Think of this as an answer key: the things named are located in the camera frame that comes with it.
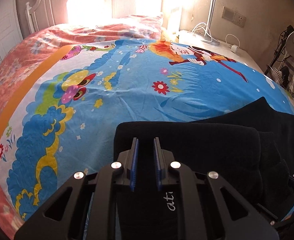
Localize blue cartoon bed sheet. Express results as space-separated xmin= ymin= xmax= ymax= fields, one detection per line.
xmin=0 ymin=39 xmax=294 ymax=220

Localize small silver fan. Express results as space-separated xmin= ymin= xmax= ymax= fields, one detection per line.
xmin=267 ymin=66 xmax=289 ymax=88

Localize wall switch socket plate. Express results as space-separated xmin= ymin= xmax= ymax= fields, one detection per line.
xmin=222 ymin=7 xmax=246 ymax=28

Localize white headboard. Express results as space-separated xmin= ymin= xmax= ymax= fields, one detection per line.
xmin=25 ymin=0 xmax=68 ymax=34

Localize white charger with cable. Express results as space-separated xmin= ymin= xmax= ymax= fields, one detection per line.
xmin=225 ymin=34 xmax=240 ymax=54

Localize white wardrobe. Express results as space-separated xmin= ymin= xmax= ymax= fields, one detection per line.
xmin=0 ymin=0 xmax=24 ymax=81

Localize black pants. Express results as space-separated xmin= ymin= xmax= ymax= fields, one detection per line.
xmin=87 ymin=96 xmax=294 ymax=240

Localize pink floral quilt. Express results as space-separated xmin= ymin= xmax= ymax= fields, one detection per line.
xmin=0 ymin=12 xmax=163 ymax=239

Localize white nightstand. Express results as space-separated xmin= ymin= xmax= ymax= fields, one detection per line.
xmin=179 ymin=30 xmax=263 ymax=74

